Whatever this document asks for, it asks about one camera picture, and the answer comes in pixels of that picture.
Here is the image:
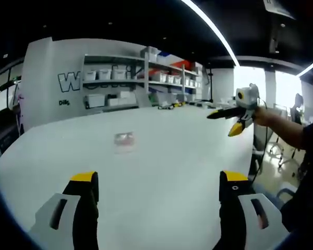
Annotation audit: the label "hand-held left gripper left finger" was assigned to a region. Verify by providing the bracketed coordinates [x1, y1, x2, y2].
[28, 171, 100, 250]

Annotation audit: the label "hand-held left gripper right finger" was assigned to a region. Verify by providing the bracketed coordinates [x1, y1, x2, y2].
[212, 170, 290, 250]

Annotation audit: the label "clear resealable bag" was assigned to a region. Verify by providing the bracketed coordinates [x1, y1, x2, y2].
[113, 131, 135, 155]

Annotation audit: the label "person's right hand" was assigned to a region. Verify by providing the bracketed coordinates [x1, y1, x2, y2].
[252, 106, 280, 128]

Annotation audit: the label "black tripod stand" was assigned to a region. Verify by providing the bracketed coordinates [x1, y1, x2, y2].
[207, 62, 215, 103]

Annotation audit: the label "yellow black tools on table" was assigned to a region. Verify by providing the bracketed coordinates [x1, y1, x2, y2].
[158, 101, 187, 110]

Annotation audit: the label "short ceiling light strip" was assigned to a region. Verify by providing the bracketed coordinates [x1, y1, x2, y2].
[296, 58, 313, 78]

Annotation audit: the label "long ceiling light strip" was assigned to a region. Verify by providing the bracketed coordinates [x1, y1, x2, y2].
[181, 0, 240, 66]

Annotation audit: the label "group of white storage bins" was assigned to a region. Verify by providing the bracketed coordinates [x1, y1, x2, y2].
[83, 46, 203, 107]

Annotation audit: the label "grey metal storage shelf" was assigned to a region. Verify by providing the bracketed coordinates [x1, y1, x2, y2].
[81, 46, 207, 110]

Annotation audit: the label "dark side cabinet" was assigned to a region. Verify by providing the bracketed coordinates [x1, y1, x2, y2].
[0, 106, 24, 162]

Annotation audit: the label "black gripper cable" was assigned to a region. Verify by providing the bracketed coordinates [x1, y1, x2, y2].
[250, 96, 271, 183]

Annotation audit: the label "white wall panel with lettering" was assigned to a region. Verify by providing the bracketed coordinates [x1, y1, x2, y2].
[20, 36, 147, 131]

